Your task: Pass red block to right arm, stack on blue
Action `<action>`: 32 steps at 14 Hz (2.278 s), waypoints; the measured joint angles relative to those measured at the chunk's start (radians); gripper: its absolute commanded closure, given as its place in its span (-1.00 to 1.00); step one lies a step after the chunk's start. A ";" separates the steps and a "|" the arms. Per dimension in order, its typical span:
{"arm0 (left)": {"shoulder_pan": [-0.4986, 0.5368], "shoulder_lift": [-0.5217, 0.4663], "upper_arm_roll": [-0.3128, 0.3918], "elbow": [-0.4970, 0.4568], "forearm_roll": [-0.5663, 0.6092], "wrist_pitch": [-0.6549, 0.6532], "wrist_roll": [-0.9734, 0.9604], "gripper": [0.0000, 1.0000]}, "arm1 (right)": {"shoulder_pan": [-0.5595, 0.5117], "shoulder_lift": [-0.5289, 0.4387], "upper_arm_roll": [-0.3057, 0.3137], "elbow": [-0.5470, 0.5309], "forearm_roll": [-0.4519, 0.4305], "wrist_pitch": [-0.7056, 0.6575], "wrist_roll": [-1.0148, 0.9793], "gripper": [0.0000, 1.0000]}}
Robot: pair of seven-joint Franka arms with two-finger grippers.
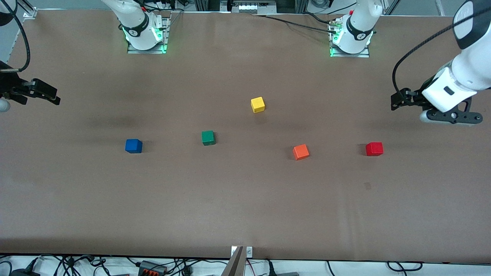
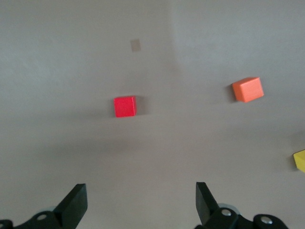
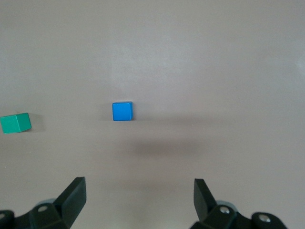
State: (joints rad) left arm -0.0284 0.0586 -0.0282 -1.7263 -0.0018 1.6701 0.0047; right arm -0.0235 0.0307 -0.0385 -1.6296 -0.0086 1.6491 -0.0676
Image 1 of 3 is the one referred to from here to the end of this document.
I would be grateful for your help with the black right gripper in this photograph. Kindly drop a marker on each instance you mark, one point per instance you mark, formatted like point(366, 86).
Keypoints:
point(8, 86)

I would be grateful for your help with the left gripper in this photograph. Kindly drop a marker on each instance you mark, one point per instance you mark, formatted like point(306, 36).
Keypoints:
point(415, 98)

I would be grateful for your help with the red wooden block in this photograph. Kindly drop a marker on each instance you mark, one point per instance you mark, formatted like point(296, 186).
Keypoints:
point(374, 149)

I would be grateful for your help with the blue wooden block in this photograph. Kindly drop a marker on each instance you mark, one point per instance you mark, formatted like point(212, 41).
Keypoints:
point(133, 146)

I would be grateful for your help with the orange wooden block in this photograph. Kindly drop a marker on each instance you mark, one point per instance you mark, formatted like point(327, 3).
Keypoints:
point(301, 152)

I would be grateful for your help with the yellow wooden block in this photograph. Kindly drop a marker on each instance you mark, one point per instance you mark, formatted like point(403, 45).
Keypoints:
point(257, 105)

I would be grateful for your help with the green wooden block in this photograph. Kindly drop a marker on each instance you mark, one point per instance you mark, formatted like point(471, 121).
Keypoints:
point(208, 138)

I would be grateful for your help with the grey power strip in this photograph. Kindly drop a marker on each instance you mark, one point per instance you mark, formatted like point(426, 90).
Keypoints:
point(253, 7)

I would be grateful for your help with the black power adapter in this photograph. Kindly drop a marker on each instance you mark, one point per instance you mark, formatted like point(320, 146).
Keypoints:
point(23, 273)

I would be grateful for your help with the brown table cover sheet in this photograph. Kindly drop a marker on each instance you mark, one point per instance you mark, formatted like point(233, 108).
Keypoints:
point(245, 199)

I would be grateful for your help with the black connector box orange levers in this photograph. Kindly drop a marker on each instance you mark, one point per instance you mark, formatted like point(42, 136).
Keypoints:
point(152, 267)

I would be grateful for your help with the black power plug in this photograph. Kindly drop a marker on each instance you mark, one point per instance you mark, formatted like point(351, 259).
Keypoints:
point(187, 270)

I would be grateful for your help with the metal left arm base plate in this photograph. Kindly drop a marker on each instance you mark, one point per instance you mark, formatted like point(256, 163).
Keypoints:
point(364, 55)

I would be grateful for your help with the aluminium frame corner bracket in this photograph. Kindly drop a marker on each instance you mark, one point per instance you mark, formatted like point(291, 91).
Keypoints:
point(30, 13)

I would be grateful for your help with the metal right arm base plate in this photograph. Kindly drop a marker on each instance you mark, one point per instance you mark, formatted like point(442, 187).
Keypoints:
point(165, 34)

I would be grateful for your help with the small metal edge bracket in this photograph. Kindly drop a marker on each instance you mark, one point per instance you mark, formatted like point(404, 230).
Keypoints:
point(249, 251)

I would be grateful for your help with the brown wooden post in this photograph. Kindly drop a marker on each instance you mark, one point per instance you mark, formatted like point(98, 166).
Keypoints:
point(234, 266)

